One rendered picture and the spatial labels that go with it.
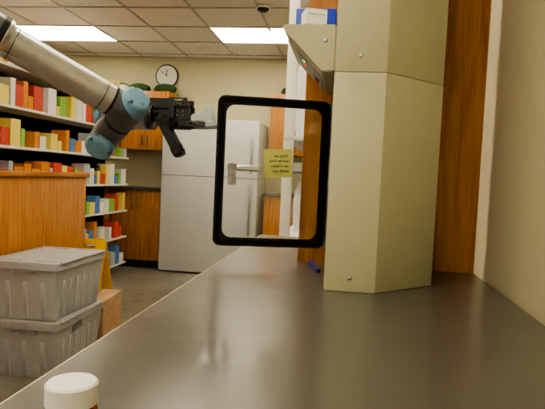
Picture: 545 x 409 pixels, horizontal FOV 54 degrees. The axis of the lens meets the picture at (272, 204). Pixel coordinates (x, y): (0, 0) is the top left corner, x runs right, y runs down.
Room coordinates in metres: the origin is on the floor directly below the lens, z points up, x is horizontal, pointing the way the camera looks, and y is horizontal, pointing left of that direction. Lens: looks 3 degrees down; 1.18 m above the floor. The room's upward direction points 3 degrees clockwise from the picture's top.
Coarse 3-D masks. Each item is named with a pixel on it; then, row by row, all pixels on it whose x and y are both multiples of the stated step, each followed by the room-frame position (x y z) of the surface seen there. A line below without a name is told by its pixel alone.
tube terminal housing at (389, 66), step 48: (384, 0) 1.14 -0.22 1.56; (432, 0) 1.23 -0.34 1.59; (336, 48) 1.16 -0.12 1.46; (384, 48) 1.14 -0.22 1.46; (432, 48) 1.23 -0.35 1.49; (336, 96) 1.15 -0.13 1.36; (384, 96) 1.14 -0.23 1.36; (432, 96) 1.24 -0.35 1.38; (336, 144) 1.15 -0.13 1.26; (384, 144) 1.14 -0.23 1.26; (432, 144) 1.24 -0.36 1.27; (336, 192) 1.15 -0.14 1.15; (384, 192) 1.15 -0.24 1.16; (432, 192) 1.25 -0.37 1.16; (336, 240) 1.15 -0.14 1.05; (384, 240) 1.16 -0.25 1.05; (432, 240) 1.26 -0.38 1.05; (336, 288) 1.15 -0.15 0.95; (384, 288) 1.16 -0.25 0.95
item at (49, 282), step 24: (0, 264) 2.90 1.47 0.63; (24, 264) 2.88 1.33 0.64; (48, 264) 2.87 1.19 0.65; (72, 264) 3.02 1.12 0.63; (96, 264) 3.34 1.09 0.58; (0, 288) 2.93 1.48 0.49; (24, 288) 2.90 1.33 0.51; (48, 288) 2.89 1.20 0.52; (72, 288) 3.07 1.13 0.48; (96, 288) 3.38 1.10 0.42; (0, 312) 2.94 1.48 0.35; (24, 312) 2.92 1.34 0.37; (48, 312) 2.90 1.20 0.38
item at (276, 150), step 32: (256, 128) 1.44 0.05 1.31; (288, 128) 1.45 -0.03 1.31; (320, 128) 1.46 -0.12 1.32; (256, 160) 1.44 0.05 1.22; (288, 160) 1.45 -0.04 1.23; (224, 192) 1.43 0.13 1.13; (256, 192) 1.44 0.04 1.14; (288, 192) 1.45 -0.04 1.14; (224, 224) 1.43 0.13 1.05; (256, 224) 1.44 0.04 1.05; (288, 224) 1.45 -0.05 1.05
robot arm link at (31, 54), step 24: (0, 24) 1.16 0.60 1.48; (0, 48) 1.18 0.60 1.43; (24, 48) 1.20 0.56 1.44; (48, 48) 1.24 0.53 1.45; (48, 72) 1.23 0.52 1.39; (72, 72) 1.25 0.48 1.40; (72, 96) 1.29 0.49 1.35; (96, 96) 1.29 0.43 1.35; (120, 96) 1.32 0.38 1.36; (144, 96) 1.35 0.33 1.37; (120, 120) 1.34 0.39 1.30
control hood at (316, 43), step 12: (288, 24) 1.17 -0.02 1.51; (300, 24) 1.17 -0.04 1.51; (312, 24) 1.17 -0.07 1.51; (324, 24) 1.16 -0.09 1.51; (288, 36) 1.20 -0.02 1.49; (300, 36) 1.17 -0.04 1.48; (312, 36) 1.16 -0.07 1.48; (324, 36) 1.16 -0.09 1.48; (336, 36) 1.16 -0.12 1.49; (300, 48) 1.18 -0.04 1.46; (312, 48) 1.16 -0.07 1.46; (324, 48) 1.16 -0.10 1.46; (312, 60) 1.17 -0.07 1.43; (324, 60) 1.16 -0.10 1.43; (324, 72) 1.17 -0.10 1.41; (324, 84) 1.33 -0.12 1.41
